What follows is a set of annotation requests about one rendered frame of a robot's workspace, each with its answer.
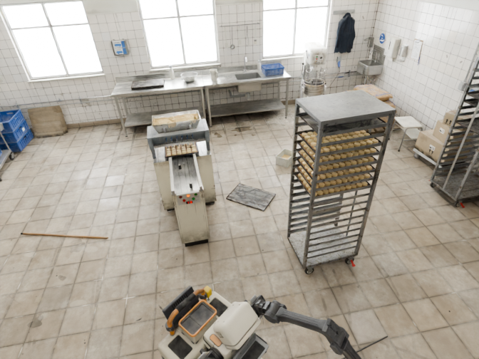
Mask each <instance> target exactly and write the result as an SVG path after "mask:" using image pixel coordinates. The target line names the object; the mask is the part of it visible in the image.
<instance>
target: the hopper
mask: <svg viewBox="0 0 479 359"><path fill-rule="evenodd" d="M187 114H197V118H198V120H188V121H182V122H176V123H166V124H160V125H154V124H155V122H154V120H159V119H165V118H170V117H174V118H176V117H180V116H183V115H187ZM199 121H200V115H199V113H198V110H190V111H184V112H178V113H168V114H162V115H152V126H153V127H154V128H155V130H156V131H157V132H158V133H164V132H173V131H178V130H189V129H194V128H197V126H198V124H199Z"/></svg>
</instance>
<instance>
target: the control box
mask: <svg viewBox="0 0 479 359"><path fill-rule="evenodd" d="M195 193H197V196H195ZM188 194H189V195H190V196H189V197H187V195H188ZM176 196H177V203H178V206H179V205H183V204H188V203H189V204H191V203H196V202H200V192H199V190H195V191H191V192H183V193H178V194H176ZM179 196H182V198H179ZM192 198H195V200H192ZM184 199H185V202H184V201H183V200H184ZM187 202H188V203H187ZM190 202H191V203H190Z"/></svg>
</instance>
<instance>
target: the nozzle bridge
mask: <svg viewBox="0 0 479 359"><path fill-rule="evenodd" d="M192 134H193V140H192V138H191V135H192ZM186 135H187V137H188V141H187V139H186ZM181 136H182V138H183V142H182V140H181ZM171 137H172V143H171V140H170V138H171ZM176 137H177V140H178V142H176ZM165 138H167V141H168V143H167V144H166V142H165ZM147 139H148V144H149V148H150V150H151V152H152V156H153V159H155V158H156V151H155V148H158V147H167V146H173V145H182V144H188V143H193V142H202V141H205V143H206V148H207V150H210V134H209V129H208V126H207V123H206V120H205V119H201V120H200V121H199V124H198V126H197V128H194V129H189V130H178V131H173V132H164V133H158V132H157V131H156V130H155V128H154V127H153V126H148V136H147Z"/></svg>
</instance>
